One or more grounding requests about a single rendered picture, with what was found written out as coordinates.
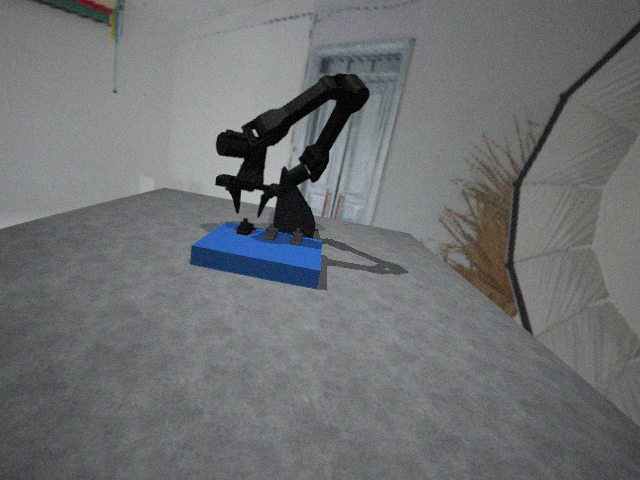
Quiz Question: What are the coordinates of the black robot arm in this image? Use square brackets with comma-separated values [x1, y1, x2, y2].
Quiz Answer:
[216, 73, 370, 192]

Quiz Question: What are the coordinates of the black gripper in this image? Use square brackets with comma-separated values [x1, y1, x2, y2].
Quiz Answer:
[215, 158, 286, 217]

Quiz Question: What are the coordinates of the blue flat square slab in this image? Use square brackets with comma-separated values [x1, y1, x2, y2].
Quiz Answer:
[190, 222, 322, 289]

